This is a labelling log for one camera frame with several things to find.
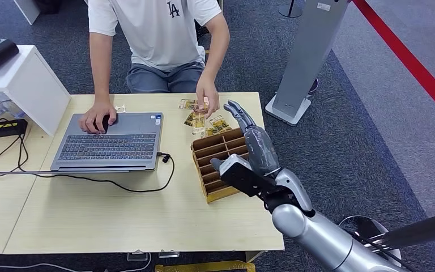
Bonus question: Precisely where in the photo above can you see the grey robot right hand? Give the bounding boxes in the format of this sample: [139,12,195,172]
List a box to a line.
[210,100,282,177]

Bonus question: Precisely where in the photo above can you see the yellow floor frame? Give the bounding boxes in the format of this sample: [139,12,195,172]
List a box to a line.
[155,261,256,272]

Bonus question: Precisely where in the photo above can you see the person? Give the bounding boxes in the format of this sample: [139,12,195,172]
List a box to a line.
[79,0,231,135]

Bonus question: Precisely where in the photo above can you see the round dark stand base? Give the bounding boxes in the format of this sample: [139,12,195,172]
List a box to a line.
[277,0,305,19]

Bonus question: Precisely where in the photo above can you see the black laptop power cable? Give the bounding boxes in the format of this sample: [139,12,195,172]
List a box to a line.
[0,133,176,194]

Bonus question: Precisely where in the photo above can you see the grey laptop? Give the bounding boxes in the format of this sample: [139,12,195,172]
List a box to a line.
[0,112,164,176]

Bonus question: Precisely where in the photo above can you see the round chrome stand base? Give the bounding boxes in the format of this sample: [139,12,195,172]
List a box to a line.
[338,215,402,267]

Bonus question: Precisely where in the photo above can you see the person's left hand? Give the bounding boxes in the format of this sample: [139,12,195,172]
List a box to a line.
[196,73,220,120]

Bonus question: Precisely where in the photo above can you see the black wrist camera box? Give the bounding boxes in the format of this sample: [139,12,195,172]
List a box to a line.
[219,154,276,198]

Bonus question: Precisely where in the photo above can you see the person's right hand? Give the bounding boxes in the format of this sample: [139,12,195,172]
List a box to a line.
[79,100,118,135]

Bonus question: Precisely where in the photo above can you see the white furniture panel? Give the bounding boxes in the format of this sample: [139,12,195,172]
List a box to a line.
[12,0,41,26]

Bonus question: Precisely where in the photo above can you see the black power adapter yellow labels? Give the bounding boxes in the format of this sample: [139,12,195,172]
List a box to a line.
[0,118,28,139]

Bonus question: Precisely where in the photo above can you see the white cabinet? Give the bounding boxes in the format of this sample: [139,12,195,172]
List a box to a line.
[0,45,72,137]

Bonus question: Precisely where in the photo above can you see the grey kiosk pillar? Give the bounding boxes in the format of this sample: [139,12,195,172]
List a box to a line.
[265,0,351,126]

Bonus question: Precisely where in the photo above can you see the black computer mouse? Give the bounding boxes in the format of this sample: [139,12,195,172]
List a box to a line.
[93,113,120,133]

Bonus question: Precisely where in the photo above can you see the white cable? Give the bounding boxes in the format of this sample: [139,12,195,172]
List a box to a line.
[0,253,152,272]

